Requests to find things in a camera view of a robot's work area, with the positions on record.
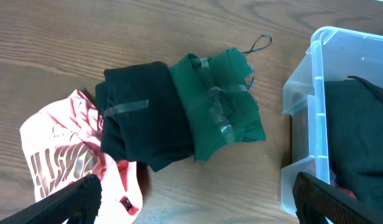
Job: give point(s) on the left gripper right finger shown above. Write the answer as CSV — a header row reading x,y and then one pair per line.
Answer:
x,y
318,202

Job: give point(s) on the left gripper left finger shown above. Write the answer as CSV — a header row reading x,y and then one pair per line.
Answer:
x,y
76,203

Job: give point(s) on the pink printed t-shirt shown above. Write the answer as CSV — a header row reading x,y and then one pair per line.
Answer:
x,y
62,143

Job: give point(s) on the black taped folded garment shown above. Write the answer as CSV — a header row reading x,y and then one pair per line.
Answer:
x,y
144,120

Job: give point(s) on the green folded garment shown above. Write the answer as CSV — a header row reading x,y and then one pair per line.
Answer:
x,y
215,96

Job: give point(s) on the clear plastic storage bin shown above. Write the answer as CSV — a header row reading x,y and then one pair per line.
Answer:
x,y
334,55

